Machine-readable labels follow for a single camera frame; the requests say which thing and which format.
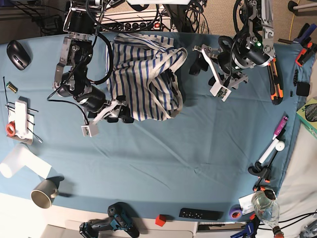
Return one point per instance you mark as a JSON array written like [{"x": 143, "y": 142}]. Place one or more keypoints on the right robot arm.
[{"x": 83, "y": 21}]

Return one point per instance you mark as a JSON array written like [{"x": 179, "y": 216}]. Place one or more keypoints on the black remote control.
[{"x": 200, "y": 214}]

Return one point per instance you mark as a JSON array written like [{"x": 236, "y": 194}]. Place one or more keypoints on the purple glue tube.
[{"x": 280, "y": 127}]

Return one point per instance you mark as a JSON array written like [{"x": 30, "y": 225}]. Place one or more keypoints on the blue table cloth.
[{"x": 197, "y": 160}]

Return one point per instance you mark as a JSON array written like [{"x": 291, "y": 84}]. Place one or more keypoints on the black orange bar clamp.
[{"x": 263, "y": 172}]

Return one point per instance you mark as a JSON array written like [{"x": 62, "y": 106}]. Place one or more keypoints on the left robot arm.
[{"x": 251, "y": 46}]

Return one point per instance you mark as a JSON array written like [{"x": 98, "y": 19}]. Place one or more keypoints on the green AA battery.
[{"x": 13, "y": 88}]

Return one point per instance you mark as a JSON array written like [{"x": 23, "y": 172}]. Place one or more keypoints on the red black spring clamp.
[{"x": 307, "y": 52}]

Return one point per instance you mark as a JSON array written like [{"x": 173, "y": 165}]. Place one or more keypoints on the grey ceramic mug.
[{"x": 44, "y": 194}]

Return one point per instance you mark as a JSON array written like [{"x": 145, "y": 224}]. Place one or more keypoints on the white paper card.
[{"x": 246, "y": 204}]

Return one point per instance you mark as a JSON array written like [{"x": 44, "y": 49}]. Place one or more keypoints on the black cable tie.
[{"x": 5, "y": 91}]

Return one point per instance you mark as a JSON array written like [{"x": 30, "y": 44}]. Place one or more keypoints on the orange black utility knife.
[{"x": 276, "y": 83}]

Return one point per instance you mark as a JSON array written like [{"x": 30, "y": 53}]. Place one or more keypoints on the clear plastic bottle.
[{"x": 266, "y": 208}]

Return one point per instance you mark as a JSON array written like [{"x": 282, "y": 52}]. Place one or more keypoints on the blue white striped T-shirt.
[{"x": 144, "y": 71}]

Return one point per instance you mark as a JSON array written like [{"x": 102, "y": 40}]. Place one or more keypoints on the black teal power drill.
[{"x": 117, "y": 220}]

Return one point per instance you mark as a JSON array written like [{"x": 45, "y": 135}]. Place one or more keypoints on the translucent white plastic cup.
[{"x": 21, "y": 157}]

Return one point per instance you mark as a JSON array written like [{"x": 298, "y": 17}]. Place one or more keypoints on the black small block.
[{"x": 303, "y": 89}]

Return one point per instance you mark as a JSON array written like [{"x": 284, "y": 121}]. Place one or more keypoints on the purple tape roll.
[{"x": 235, "y": 213}]

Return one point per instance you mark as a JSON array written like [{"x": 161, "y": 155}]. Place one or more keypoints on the red cube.
[{"x": 160, "y": 220}]

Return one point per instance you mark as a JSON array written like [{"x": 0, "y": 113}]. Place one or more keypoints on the white power strip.
[{"x": 163, "y": 23}]

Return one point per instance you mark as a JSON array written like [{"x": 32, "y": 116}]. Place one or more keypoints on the black computer mouse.
[{"x": 18, "y": 55}]

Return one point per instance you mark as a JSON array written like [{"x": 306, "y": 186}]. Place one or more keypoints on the green cardboard box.
[{"x": 308, "y": 116}]

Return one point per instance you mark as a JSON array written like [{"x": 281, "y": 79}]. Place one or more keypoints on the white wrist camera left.
[{"x": 218, "y": 90}]

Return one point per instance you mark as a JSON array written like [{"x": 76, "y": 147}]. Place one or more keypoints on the red tape roll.
[{"x": 10, "y": 129}]

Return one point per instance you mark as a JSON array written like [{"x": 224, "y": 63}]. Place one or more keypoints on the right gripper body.
[{"x": 94, "y": 101}]

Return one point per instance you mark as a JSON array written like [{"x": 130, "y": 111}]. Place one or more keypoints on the blue spring clamp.
[{"x": 250, "y": 229}]

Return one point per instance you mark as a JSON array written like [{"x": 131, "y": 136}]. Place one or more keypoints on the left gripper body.
[{"x": 232, "y": 74}]

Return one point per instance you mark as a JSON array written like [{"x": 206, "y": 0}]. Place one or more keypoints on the white plastic box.
[{"x": 21, "y": 118}]

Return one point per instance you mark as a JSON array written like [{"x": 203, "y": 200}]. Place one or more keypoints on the white marker pen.
[{"x": 277, "y": 144}]

